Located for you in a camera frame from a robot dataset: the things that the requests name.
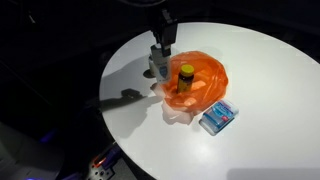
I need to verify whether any purple and orange clamp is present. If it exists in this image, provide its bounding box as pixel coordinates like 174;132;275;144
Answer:
92;143;123;169

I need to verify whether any purple bar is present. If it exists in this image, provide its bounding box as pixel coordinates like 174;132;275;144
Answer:
39;129;61;144

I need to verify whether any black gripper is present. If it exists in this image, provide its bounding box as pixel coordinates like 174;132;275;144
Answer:
150;9;179;58

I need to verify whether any dark bottle with yellow cap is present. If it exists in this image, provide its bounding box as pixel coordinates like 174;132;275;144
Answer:
176;64;195;95

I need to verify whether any white roll-on stick blue logo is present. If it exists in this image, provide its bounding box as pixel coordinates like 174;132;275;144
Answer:
149;44;172;85

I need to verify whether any orange plastic bag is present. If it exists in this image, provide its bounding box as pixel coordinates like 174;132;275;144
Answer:
150;50;230;126

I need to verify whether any large grey rounded cover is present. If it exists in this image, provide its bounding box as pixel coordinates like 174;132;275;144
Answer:
0;121;65;180

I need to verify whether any grey perforated metal plate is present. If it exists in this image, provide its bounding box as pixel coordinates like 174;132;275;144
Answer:
87;165;116;180

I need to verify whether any clear blue plastic box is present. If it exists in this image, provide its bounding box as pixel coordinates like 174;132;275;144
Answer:
198;99;240;137

